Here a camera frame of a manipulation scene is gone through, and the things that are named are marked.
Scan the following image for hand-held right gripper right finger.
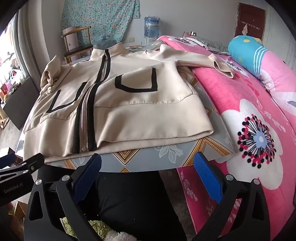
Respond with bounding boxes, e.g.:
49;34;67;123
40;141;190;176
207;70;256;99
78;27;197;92
194;152;271;241

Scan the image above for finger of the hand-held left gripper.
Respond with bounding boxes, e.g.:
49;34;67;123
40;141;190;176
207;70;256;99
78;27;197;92
0;153;16;168
0;154;45;184

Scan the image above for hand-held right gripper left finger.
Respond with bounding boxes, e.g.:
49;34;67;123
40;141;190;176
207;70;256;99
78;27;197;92
24;153;102;241

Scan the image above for beige zip jacket black trim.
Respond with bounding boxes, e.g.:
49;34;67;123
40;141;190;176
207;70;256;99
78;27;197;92
23;42;235;160

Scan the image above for open cardboard box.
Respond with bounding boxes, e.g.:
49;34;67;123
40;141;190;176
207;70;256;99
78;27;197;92
9;202;26;220

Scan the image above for fruit print tablecloth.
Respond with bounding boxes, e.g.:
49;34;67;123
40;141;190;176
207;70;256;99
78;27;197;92
14;44;236;173

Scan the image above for green and white fuzzy garment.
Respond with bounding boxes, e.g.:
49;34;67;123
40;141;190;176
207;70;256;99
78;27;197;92
60;217;137;241

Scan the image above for person's black pants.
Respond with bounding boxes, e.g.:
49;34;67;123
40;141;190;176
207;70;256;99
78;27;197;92
95;170;185;241

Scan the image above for dark grey panel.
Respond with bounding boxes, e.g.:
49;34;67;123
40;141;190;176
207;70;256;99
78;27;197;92
5;76;38;126

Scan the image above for pink flower blanket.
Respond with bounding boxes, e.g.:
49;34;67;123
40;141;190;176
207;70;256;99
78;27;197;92
155;35;296;241

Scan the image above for pile of assorted goods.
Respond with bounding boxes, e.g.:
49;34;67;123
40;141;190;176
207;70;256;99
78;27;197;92
0;56;23;102

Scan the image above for wooden chair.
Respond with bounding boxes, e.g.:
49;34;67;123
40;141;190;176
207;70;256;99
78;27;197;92
61;26;94;64

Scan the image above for empty clear water jug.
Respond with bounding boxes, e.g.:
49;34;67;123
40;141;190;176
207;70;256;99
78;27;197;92
96;38;118;49

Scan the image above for grey lace cloth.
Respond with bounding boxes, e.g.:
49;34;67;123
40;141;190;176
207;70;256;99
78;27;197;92
188;36;230;55

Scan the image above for blue pink pillow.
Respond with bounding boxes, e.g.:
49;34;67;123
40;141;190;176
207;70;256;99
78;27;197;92
228;35;296;109

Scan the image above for white box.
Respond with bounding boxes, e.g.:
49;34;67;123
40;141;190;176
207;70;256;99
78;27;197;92
62;27;78;50

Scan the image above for teal floral curtain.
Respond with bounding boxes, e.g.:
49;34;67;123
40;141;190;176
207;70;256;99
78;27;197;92
61;0;140;44

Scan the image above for blue water bottle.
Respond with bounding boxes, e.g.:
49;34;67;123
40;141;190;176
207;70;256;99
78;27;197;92
144;16;160;39

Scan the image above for dark red door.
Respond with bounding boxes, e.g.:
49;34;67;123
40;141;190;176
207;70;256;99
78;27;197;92
236;2;266;42

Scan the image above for wall hook rack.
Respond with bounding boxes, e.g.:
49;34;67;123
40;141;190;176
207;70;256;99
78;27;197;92
240;20;260;30

